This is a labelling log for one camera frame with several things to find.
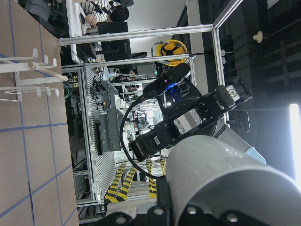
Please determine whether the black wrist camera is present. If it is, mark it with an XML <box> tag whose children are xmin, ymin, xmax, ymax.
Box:
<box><xmin>143</xmin><ymin>63</ymin><xmax>190</xmax><ymax>99</ymax></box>

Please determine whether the yellow hard hat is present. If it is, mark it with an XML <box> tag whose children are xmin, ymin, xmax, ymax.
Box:
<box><xmin>155</xmin><ymin>40</ymin><xmax>188</xmax><ymax>67</ymax></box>

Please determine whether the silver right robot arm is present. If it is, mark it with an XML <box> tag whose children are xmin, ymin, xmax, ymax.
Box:
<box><xmin>130</xmin><ymin>77</ymin><xmax>265</xmax><ymax>163</ymax></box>

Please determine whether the white wire cup rack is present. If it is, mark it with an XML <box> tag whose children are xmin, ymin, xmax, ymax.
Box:
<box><xmin>0</xmin><ymin>48</ymin><xmax>68</xmax><ymax>102</ymax></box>

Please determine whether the black computer monitor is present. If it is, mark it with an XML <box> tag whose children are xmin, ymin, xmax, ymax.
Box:
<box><xmin>97</xmin><ymin>22</ymin><xmax>132</xmax><ymax>61</ymax></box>

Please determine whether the grey plastic cup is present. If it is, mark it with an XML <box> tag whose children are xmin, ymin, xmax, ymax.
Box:
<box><xmin>166</xmin><ymin>135</ymin><xmax>301</xmax><ymax>226</ymax></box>

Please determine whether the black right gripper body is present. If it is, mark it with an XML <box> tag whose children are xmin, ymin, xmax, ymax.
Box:
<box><xmin>130</xmin><ymin>77</ymin><xmax>252</xmax><ymax>162</ymax></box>

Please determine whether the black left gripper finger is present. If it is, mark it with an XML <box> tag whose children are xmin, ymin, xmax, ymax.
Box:
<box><xmin>155</xmin><ymin>178</ymin><xmax>172</xmax><ymax>212</ymax></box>

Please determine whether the black camera cable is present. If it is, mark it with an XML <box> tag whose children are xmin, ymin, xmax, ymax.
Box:
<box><xmin>119</xmin><ymin>94</ymin><xmax>166</xmax><ymax>179</ymax></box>

